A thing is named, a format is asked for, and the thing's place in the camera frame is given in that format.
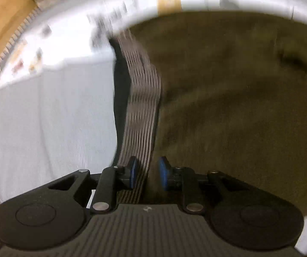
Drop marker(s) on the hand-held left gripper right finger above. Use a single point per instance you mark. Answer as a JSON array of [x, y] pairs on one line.
[[163, 172]]

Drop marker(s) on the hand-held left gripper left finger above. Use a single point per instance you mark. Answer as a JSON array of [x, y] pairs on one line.
[[133, 171]]

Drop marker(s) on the grey printed bed sheet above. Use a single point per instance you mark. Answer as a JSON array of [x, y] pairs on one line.
[[49, 125]]

